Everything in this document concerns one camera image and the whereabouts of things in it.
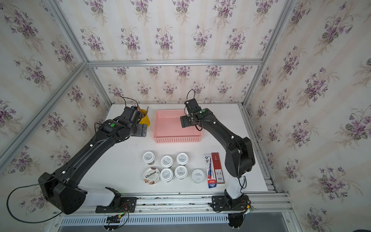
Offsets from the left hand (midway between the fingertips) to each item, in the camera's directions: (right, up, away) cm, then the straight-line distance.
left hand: (138, 129), depth 78 cm
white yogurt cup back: (+15, -19, +4) cm, 25 cm away
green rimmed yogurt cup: (+33, -26, -1) cm, 42 cm away
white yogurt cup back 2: (+24, -18, +4) cm, 30 cm away
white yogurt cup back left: (+4, -17, +6) cm, 19 cm away
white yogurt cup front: (+16, -25, -1) cm, 29 cm away
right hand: (+28, +4, +10) cm, 30 cm away
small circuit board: (-11, -45, -7) cm, 47 cm away
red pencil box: (+45, -24, +6) cm, 51 cm away
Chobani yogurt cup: (+7, -26, 0) cm, 27 cm away
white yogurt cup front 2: (+24, -24, 0) cm, 33 cm away
